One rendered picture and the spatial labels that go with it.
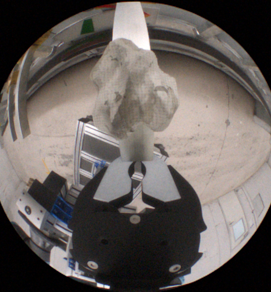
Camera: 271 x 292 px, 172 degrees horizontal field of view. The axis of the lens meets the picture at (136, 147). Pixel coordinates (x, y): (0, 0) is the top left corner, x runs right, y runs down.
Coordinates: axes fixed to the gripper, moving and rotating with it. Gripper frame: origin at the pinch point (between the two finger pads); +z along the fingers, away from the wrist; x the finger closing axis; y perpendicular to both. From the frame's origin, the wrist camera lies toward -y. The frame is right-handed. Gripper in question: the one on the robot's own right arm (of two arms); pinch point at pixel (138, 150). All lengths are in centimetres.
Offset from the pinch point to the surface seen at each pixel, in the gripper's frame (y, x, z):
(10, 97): -24, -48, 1
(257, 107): -40, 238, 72
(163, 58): -48, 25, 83
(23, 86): -16.8, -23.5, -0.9
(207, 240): 222, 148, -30
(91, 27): -30.5, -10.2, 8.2
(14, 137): -6.2, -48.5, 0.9
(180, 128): 24, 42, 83
